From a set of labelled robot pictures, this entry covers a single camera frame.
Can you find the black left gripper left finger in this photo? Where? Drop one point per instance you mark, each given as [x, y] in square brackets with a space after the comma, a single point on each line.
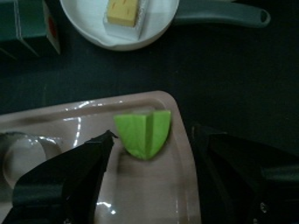
[58, 186]

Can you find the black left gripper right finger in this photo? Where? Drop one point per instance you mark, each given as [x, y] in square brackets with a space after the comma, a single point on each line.
[253, 180]

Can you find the green toy starfruit top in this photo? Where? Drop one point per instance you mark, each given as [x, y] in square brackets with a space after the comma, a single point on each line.
[145, 134]

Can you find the pink rectangular tray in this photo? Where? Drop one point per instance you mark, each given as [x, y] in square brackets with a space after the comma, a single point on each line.
[147, 189]

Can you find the green toy carton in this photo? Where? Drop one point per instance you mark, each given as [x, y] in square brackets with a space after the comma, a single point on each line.
[27, 26]

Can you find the yellow toy butter stick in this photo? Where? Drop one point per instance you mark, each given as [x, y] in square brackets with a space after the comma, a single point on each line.
[123, 13]

